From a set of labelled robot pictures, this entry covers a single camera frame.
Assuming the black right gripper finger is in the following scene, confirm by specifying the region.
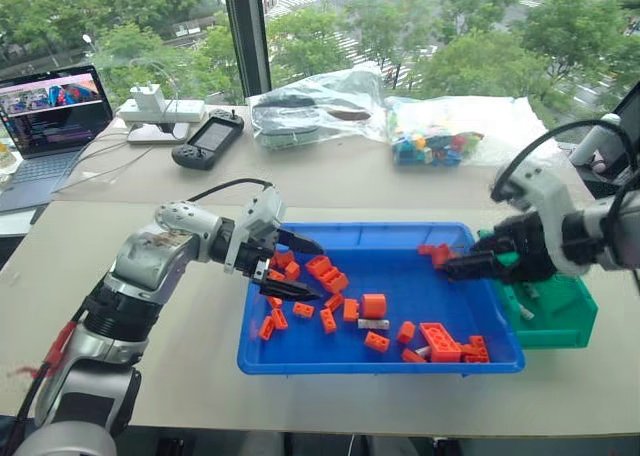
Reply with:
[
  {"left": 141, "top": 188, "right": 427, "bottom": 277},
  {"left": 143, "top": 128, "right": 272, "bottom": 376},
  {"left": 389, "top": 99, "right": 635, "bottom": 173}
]
[
  {"left": 442, "top": 251, "right": 501, "bottom": 282},
  {"left": 467, "top": 232, "right": 506, "bottom": 255}
]

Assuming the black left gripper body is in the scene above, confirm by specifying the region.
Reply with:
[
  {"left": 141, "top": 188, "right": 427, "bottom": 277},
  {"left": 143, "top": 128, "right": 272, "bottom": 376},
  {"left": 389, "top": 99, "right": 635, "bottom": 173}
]
[{"left": 232, "top": 228, "right": 282, "bottom": 283}]

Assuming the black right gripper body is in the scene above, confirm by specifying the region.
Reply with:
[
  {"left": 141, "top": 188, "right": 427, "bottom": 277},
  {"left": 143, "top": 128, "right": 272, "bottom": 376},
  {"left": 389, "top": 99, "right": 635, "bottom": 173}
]
[{"left": 493, "top": 211, "right": 557, "bottom": 285}]

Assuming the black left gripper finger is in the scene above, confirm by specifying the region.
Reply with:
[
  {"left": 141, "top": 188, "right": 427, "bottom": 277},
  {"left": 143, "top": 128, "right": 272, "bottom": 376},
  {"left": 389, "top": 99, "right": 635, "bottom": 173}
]
[
  {"left": 258, "top": 277, "right": 322, "bottom": 302},
  {"left": 277, "top": 228, "right": 326, "bottom": 257}
]

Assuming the blue plastic bin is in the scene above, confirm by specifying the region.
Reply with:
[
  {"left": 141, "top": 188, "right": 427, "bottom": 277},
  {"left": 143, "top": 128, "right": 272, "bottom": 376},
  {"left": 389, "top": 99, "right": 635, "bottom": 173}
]
[{"left": 236, "top": 220, "right": 526, "bottom": 378}]

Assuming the green plastic bin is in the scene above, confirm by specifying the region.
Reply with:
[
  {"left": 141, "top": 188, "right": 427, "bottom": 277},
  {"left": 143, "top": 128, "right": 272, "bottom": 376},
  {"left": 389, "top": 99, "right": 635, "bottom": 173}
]
[{"left": 475, "top": 228, "right": 599, "bottom": 350}]

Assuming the large orange toy brick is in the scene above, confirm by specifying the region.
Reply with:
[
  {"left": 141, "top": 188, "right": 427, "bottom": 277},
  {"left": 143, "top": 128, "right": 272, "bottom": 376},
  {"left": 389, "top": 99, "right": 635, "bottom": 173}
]
[{"left": 418, "top": 321, "right": 463, "bottom": 364}]

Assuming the smooth orange cube block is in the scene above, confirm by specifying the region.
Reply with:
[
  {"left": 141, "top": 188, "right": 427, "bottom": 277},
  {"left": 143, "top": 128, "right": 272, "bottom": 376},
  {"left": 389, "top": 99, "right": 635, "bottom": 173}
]
[{"left": 360, "top": 292, "right": 388, "bottom": 321}]

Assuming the bag of colourful bricks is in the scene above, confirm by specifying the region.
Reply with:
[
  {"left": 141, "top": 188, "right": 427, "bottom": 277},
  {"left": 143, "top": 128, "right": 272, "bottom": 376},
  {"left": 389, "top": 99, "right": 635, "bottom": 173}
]
[{"left": 383, "top": 94, "right": 487, "bottom": 168}]

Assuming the dark grey bagged item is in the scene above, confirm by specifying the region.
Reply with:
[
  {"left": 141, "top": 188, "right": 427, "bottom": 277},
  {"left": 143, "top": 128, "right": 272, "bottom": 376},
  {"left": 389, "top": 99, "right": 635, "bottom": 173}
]
[{"left": 251, "top": 94, "right": 322, "bottom": 150}]

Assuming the white plastic sheet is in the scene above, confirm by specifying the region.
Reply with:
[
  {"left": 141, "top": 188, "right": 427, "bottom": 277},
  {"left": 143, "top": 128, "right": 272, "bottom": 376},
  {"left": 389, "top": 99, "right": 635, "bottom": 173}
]
[{"left": 477, "top": 95, "right": 564, "bottom": 168}]

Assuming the black handheld controller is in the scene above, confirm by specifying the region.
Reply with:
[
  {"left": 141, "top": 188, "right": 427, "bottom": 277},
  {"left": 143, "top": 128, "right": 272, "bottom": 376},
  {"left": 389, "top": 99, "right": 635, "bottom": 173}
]
[{"left": 171, "top": 107, "right": 246, "bottom": 172}]

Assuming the white cylinder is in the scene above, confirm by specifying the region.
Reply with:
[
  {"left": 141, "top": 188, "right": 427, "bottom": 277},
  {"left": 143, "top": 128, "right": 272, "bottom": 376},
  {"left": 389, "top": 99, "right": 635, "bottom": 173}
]
[{"left": 569, "top": 112, "right": 624, "bottom": 168}]

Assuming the brown bagged item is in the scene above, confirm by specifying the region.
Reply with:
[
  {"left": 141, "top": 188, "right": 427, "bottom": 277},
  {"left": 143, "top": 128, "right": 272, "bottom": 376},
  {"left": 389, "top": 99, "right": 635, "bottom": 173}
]
[{"left": 327, "top": 106, "right": 374, "bottom": 123}]

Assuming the clear plastic bag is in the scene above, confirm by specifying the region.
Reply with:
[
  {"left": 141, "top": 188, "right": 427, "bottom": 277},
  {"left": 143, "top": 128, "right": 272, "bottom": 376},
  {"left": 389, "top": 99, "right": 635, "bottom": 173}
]
[{"left": 244, "top": 67, "right": 390, "bottom": 152}]

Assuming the flat white device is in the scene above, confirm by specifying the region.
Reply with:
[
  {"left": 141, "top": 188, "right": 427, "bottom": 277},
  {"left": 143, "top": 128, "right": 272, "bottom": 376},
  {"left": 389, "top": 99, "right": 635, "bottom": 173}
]
[{"left": 126, "top": 121, "right": 192, "bottom": 146}]

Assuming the white power strip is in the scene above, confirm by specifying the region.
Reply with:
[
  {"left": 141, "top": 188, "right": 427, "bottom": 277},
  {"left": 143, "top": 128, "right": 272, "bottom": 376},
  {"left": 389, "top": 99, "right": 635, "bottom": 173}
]
[{"left": 117, "top": 98, "right": 208, "bottom": 124}]

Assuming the black monitor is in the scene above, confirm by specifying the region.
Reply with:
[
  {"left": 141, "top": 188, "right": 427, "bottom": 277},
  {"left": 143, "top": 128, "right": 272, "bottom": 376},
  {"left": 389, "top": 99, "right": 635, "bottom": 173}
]
[{"left": 608, "top": 79, "right": 640, "bottom": 177}]

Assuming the white plug charger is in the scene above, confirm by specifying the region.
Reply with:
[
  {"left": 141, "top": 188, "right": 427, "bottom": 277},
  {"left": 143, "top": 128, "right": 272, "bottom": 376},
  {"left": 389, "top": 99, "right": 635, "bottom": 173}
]
[{"left": 130, "top": 82, "right": 167, "bottom": 113}]

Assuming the grey open laptop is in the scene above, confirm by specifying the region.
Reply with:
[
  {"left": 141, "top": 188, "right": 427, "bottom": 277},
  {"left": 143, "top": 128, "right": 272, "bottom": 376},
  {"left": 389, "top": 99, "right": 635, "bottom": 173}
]
[{"left": 0, "top": 64, "right": 116, "bottom": 213}]

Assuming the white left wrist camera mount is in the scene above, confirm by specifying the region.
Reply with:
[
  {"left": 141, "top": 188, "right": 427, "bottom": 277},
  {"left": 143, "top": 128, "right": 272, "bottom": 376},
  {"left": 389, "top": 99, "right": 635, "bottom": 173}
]
[{"left": 223, "top": 185, "right": 287, "bottom": 275}]

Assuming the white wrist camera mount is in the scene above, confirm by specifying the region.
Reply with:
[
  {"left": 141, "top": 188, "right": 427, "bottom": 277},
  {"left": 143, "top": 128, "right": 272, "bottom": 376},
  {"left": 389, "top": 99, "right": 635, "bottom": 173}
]
[
  {"left": 223, "top": 185, "right": 287, "bottom": 275},
  {"left": 492, "top": 160, "right": 585, "bottom": 277}
]

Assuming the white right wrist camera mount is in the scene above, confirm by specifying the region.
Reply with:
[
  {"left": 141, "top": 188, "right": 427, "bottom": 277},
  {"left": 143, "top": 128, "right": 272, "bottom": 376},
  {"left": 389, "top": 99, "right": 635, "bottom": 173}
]
[{"left": 492, "top": 160, "right": 585, "bottom": 277}]

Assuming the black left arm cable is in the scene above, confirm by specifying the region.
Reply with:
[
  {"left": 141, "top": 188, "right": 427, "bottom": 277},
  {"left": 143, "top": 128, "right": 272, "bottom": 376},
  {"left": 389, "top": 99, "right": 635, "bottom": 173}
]
[{"left": 185, "top": 177, "right": 275, "bottom": 203}]

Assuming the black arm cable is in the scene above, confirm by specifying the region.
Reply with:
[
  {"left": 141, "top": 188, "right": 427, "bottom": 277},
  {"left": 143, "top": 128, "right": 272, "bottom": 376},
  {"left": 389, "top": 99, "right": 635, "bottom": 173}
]
[
  {"left": 489, "top": 119, "right": 640, "bottom": 277},
  {"left": 185, "top": 177, "right": 275, "bottom": 203}
]

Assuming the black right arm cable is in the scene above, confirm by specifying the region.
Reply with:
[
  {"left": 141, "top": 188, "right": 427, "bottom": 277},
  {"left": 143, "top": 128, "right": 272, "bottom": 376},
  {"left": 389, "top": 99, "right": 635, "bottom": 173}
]
[{"left": 489, "top": 119, "right": 640, "bottom": 277}]

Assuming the white cable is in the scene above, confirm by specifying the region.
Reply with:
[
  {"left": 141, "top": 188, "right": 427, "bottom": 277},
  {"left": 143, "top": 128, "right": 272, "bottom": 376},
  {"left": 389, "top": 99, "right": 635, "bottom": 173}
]
[{"left": 49, "top": 129, "right": 154, "bottom": 195}]

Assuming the dark window frame post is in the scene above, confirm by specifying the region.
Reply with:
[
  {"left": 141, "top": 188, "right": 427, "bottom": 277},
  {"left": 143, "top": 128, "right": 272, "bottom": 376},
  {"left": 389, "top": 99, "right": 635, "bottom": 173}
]
[{"left": 220, "top": 0, "right": 274, "bottom": 106}]

